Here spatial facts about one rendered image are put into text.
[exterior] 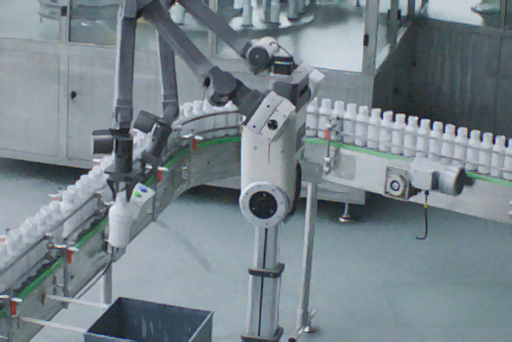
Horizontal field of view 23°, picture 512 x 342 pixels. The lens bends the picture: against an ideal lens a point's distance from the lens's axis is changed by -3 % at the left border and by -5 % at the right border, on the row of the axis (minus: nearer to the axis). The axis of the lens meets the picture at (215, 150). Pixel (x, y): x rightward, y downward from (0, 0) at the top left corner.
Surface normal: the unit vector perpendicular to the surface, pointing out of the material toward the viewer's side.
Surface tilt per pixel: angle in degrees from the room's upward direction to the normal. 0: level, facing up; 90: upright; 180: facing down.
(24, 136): 90
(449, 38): 90
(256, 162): 101
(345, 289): 0
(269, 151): 90
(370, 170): 90
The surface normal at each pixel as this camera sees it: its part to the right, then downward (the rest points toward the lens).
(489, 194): -0.56, 0.22
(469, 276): 0.04, -0.96
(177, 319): -0.28, 0.27
